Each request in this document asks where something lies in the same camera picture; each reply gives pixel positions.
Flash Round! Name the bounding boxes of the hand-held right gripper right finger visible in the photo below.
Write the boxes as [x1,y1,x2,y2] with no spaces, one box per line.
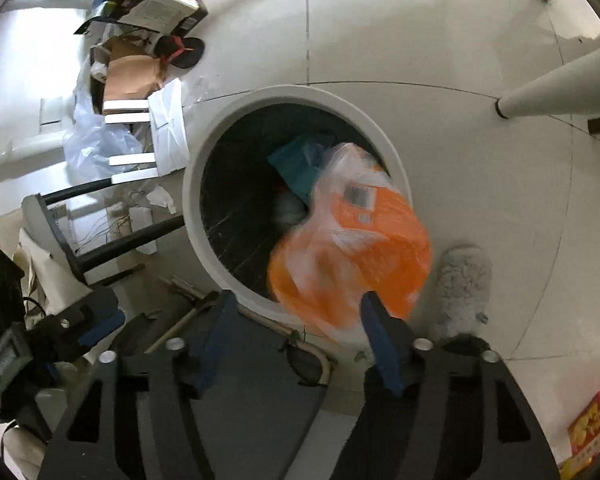
[330,290,561,480]

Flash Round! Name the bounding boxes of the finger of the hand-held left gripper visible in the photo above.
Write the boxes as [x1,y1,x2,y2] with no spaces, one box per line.
[27,287,127,362]

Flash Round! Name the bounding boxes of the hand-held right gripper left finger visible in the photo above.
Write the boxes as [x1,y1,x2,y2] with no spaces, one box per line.
[37,289,239,480]

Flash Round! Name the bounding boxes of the orange plastic bag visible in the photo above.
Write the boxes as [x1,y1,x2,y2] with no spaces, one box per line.
[267,142,434,337]

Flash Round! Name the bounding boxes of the white round trash bin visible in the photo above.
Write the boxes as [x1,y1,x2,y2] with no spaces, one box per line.
[182,85,416,353]

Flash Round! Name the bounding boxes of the wooden stick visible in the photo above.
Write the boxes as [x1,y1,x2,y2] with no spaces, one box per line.
[144,290,222,356]

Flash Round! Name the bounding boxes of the curved beige tube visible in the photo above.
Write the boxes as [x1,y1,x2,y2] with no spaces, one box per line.
[237,304,337,387]

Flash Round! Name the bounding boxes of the grey fluffy slipper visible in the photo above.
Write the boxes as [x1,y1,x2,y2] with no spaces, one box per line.
[434,245,494,353]

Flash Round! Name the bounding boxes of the grey chair with black legs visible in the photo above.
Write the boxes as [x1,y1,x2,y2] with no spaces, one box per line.
[20,177,187,287]

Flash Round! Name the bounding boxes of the clear plastic bag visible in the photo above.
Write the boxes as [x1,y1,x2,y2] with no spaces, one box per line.
[61,57,157,183]

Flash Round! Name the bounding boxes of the teal cloth item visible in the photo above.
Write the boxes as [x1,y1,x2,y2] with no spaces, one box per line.
[267,132,339,207]

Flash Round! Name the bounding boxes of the white folded carton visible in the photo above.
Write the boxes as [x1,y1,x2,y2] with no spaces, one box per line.
[101,79,191,186]

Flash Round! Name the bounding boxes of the red snack box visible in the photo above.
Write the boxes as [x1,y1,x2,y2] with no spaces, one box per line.
[559,379,600,480]

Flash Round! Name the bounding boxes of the brown cardboard sheet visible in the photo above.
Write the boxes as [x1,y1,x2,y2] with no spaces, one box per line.
[101,36,170,107]

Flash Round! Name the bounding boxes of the white table leg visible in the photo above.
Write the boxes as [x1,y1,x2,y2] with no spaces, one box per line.
[496,42,600,121]

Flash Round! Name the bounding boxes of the printed cardboard box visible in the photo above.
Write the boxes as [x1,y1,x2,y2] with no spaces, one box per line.
[74,0,209,37]

